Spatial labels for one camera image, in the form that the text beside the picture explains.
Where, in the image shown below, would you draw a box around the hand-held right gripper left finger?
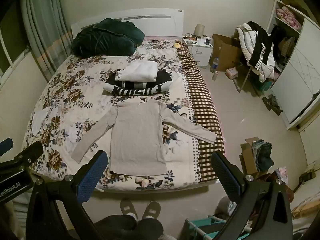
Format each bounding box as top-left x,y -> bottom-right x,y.
25,150 -> 109,240

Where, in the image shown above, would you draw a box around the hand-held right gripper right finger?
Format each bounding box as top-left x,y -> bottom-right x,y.
211,151 -> 293,240

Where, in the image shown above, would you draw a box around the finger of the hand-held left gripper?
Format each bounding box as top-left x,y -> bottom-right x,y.
0,141 -> 44,173
0,137 -> 14,156

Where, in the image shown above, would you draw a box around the grey long-sleeve shirt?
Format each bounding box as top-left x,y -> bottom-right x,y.
72,99 -> 217,176

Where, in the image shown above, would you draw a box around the pile of folded clothes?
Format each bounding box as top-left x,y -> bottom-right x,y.
251,140 -> 274,170

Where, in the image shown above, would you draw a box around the pile of clothes on shelf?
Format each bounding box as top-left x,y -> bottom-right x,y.
236,21 -> 275,82

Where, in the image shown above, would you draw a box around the small cardboard box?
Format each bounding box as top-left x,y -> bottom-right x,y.
240,137 -> 274,178

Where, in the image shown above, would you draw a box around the small white cloth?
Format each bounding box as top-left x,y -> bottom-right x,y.
32,107 -> 50,133

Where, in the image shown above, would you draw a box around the grey slipper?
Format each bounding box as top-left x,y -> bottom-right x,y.
119,198 -> 137,218
142,201 -> 161,219

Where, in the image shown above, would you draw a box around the teal rack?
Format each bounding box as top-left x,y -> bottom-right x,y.
185,216 -> 250,240

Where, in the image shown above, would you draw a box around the person's dark pants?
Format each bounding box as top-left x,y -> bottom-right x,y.
94,214 -> 164,240

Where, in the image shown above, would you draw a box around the floral blanket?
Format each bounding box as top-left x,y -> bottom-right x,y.
22,40 -> 200,191

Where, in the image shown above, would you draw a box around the brown checked blanket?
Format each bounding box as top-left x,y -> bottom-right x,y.
175,41 -> 225,183

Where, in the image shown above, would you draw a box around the dark shoes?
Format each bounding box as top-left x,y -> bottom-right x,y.
262,94 -> 283,116

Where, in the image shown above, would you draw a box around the folding chair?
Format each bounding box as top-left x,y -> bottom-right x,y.
232,62 -> 260,95

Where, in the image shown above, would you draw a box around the green bin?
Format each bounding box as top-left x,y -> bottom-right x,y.
250,77 -> 272,92

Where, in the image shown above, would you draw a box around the black white printed folded garment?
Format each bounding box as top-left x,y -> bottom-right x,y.
103,70 -> 173,97

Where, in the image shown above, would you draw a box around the window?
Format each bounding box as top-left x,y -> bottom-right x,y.
0,17 -> 29,77

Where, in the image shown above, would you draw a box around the white wardrobe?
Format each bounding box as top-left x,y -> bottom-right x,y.
265,0 -> 320,130

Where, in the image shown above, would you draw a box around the large water bottle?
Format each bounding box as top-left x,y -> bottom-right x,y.
209,56 -> 220,73

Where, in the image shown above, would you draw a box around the pale striped curtain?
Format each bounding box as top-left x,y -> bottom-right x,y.
20,0 -> 73,80

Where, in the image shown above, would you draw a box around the white nightstand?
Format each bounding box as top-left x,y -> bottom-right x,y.
182,35 -> 214,68

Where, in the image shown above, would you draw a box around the large cardboard box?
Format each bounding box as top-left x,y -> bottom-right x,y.
209,33 -> 242,72

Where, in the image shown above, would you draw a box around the beige table lamp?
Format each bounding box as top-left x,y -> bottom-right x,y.
195,24 -> 206,38

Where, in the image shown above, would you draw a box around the white bed headboard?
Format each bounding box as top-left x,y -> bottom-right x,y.
71,8 -> 185,39

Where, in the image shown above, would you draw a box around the pink bedding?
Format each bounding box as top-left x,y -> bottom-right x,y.
275,7 -> 302,29

